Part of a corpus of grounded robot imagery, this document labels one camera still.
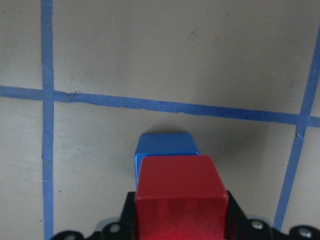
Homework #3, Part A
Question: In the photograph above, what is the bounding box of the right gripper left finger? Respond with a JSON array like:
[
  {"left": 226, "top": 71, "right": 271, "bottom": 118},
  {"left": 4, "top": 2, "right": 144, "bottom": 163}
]
[{"left": 52, "top": 191, "right": 136, "bottom": 240}]

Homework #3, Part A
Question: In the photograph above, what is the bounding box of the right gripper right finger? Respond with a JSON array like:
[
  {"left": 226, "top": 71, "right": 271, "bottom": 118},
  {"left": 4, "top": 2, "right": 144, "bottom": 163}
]
[{"left": 224, "top": 191, "right": 320, "bottom": 240}]

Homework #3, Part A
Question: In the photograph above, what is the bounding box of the red block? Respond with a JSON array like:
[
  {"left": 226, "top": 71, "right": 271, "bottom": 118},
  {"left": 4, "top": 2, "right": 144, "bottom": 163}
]
[{"left": 134, "top": 155, "right": 228, "bottom": 240}]

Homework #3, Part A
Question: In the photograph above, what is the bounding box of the blue block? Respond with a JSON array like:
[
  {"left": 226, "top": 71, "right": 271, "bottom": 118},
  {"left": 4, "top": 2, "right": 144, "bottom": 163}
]
[{"left": 134, "top": 132, "right": 200, "bottom": 188}]

